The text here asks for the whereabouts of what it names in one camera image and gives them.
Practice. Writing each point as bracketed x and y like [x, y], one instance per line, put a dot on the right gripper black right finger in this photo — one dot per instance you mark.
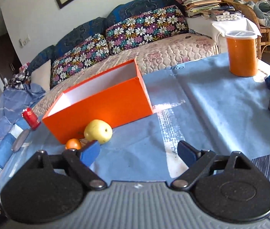
[199, 163]

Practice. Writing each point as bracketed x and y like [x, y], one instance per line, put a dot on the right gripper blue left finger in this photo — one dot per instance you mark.
[78, 166]

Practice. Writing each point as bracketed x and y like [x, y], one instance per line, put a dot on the small orange fruit behind tomato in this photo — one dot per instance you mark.
[73, 144]

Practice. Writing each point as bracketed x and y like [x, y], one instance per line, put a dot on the light blue tablecloth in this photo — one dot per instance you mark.
[200, 102]

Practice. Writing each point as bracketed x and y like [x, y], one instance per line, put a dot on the grey flat case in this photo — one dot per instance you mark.
[20, 137]

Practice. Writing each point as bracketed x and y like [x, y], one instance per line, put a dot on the red soda can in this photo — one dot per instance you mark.
[31, 118]

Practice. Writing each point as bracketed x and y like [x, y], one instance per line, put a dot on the orange cardboard box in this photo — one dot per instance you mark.
[116, 96]

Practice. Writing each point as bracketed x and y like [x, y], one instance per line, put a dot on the blue striped bedding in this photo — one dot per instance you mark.
[12, 104]

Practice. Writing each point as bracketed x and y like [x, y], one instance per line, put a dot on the white pillow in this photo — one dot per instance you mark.
[41, 76]

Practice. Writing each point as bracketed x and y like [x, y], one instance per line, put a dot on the quilted beige sofa cover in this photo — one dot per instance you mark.
[150, 57]

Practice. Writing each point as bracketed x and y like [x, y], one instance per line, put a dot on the floral cushion left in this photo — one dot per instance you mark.
[93, 50]

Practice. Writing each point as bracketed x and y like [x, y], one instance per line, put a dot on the floral cushion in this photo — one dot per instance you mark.
[145, 28]
[93, 50]

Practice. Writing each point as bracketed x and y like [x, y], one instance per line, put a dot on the orange cylindrical canister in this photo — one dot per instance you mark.
[242, 52]

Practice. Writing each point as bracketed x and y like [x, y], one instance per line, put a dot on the white side table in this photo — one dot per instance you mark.
[217, 30]

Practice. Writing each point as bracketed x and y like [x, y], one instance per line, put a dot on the wicker chair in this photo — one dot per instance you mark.
[257, 11]

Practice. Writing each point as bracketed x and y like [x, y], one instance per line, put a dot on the floral cushion right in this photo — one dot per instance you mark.
[145, 28]

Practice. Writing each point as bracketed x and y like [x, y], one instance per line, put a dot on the wall light switch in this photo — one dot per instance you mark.
[24, 42]

